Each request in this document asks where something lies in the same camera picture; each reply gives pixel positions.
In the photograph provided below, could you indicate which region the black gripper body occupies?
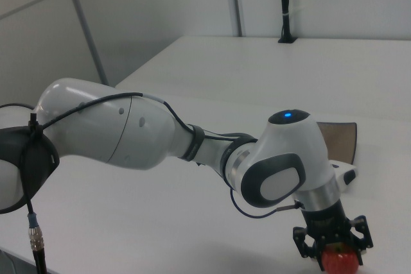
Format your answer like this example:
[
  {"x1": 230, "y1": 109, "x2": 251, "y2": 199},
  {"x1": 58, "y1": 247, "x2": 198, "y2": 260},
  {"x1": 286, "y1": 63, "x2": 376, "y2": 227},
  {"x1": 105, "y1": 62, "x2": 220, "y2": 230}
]
[{"x1": 301, "y1": 199, "x2": 353, "y2": 240}]

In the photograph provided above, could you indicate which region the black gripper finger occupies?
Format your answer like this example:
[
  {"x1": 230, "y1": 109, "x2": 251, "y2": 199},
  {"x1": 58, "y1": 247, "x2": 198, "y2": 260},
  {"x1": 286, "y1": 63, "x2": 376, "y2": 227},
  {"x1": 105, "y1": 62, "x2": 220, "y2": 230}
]
[
  {"x1": 347, "y1": 214, "x2": 375, "y2": 267},
  {"x1": 292, "y1": 225, "x2": 326, "y2": 270}
]

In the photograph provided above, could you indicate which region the red apple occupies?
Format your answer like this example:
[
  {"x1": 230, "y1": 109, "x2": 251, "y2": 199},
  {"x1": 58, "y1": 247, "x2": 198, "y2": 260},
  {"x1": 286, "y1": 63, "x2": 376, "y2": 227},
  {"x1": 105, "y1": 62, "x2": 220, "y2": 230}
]
[{"x1": 322, "y1": 243, "x2": 360, "y2": 274}]

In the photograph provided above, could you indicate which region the brown square ceramic plate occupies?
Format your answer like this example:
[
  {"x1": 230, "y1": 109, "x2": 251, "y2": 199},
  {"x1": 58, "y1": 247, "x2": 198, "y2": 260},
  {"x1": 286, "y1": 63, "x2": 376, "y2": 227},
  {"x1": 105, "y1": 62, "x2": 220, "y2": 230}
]
[{"x1": 316, "y1": 121, "x2": 359, "y2": 164}]

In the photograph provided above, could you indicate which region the thin dark wrist cable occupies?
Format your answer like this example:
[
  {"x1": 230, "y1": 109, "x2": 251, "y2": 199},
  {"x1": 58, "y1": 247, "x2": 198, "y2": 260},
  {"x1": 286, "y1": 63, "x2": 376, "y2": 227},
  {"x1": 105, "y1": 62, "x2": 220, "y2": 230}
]
[{"x1": 230, "y1": 187, "x2": 305, "y2": 219}]

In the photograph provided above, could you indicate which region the black camera stand pole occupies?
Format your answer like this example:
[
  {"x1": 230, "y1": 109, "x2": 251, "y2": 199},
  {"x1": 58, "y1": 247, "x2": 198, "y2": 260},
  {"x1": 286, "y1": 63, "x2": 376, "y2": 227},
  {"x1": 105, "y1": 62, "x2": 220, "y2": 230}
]
[{"x1": 277, "y1": 0, "x2": 298, "y2": 45}]

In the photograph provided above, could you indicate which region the grey metal frame post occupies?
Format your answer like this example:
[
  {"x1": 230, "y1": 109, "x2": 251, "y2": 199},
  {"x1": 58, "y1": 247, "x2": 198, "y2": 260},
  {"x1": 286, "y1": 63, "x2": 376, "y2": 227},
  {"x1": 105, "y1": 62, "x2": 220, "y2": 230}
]
[
  {"x1": 62, "y1": 0, "x2": 109, "y2": 88},
  {"x1": 229, "y1": 0, "x2": 243, "y2": 38}
]

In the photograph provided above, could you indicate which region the black cable with metal connector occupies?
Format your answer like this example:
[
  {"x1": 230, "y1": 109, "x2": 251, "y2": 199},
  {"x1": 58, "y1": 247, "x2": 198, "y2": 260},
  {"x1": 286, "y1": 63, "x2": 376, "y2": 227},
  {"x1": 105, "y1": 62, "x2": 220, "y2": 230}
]
[{"x1": 0, "y1": 92, "x2": 258, "y2": 274}]

